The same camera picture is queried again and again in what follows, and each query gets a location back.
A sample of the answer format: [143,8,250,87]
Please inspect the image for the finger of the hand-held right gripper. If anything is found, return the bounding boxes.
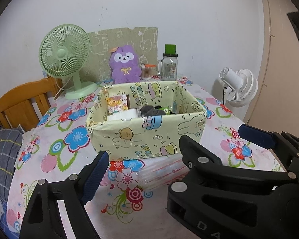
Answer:
[167,135,255,239]
[238,124,299,180]

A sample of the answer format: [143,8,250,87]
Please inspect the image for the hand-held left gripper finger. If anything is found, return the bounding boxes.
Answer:
[19,151,109,239]

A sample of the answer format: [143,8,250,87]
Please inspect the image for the yellow printed storage box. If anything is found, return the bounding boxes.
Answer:
[86,81,207,161]

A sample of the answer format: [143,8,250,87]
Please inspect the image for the grey knit gloves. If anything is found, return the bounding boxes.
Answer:
[141,105,165,117]

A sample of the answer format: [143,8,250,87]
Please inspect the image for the beige cloth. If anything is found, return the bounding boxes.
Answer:
[107,109,137,121]

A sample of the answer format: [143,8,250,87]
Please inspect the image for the clear plastic bag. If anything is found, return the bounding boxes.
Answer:
[138,154,190,188]

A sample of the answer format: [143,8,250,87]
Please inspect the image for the floral tablecloth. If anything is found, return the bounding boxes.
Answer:
[6,76,287,239]

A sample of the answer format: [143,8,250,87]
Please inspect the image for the white floor fan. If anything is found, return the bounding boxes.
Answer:
[219,67,259,107]

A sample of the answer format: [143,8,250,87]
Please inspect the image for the beige wooden door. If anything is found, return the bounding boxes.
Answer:
[244,0,299,130]

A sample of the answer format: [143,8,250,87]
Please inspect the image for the small printed carton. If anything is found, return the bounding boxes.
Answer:
[106,95,130,114]

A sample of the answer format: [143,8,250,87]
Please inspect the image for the glass mug jar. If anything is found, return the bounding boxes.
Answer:
[156,53,179,81]

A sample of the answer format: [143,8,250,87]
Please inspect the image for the cotton swab container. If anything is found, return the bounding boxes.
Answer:
[141,63,156,81]

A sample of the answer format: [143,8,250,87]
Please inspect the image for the grey plaid pillow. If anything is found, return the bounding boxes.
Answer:
[0,122,26,195]

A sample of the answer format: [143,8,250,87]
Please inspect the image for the green plastic cup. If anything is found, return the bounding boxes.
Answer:
[164,44,178,55]

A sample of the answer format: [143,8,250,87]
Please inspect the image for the wooden chair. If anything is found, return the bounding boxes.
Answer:
[0,78,64,132]

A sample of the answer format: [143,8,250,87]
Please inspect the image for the purple plush toy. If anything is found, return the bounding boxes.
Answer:
[108,44,142,84]

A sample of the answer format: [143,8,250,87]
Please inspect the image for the green desk fan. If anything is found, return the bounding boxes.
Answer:
[38,24,98,100]

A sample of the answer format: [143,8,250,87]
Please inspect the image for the green printed board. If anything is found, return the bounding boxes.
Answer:
[86,26,159,83]

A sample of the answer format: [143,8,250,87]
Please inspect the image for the white fan cable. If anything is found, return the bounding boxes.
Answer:
[53,76,73,100]

